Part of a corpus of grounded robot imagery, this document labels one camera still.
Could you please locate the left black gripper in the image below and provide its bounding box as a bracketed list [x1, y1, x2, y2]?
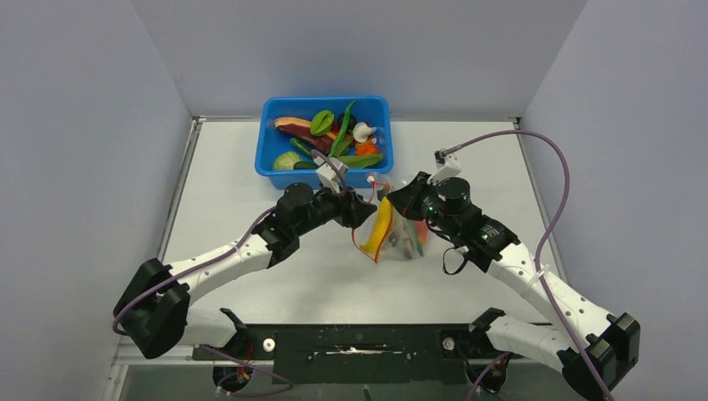
[295, 180, 376, 237]

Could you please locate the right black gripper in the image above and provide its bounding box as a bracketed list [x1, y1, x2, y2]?
[388, 172, 459, 237]

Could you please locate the long green bean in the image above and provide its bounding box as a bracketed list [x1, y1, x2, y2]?
[407, 221, 424, 259]

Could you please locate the yellow banana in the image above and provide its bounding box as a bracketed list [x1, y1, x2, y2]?
[359, 196, 393, 263]

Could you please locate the grey fish piece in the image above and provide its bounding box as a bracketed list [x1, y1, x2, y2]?
[386, 220, 416, 261]

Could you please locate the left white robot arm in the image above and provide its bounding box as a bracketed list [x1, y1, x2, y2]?
[113, 183, 377, 359]

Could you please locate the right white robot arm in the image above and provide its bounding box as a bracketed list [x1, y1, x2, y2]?
[387, 172, 640, 400]

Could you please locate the flat green leaf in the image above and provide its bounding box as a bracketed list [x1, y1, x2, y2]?
[336, 154, 383, 169]

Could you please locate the orange carrot piece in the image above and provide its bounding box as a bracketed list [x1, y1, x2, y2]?
[355, 141, 381, 156]

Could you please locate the dark green cucumber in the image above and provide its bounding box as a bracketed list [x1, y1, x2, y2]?
[289, 137, 312, 160]

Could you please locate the upright green bean pod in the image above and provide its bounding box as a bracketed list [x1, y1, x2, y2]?
[328, 99, 357, 157]

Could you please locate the pale green cabbage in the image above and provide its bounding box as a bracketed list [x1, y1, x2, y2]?
[272, 151, 303, 171]

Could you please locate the white mushroom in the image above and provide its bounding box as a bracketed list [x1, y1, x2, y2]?
[352, 122, 377, 143]

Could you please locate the blue plastic bin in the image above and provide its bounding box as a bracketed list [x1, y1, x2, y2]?
[255, 95, 394, 190]

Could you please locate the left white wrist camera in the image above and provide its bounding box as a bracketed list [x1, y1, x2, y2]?
[315, 159, 348, 194]

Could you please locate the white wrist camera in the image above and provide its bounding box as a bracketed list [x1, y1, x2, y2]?
[315, 159, 348, 194]
[427, 150, 462, 185]

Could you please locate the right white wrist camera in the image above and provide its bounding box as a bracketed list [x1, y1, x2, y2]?
[427, 150, 462, 185]

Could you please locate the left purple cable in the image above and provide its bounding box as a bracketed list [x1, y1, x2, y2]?
[112, 149, 350, 398]

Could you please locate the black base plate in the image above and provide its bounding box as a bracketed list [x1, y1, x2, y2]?
[193, 323, 499, 385]

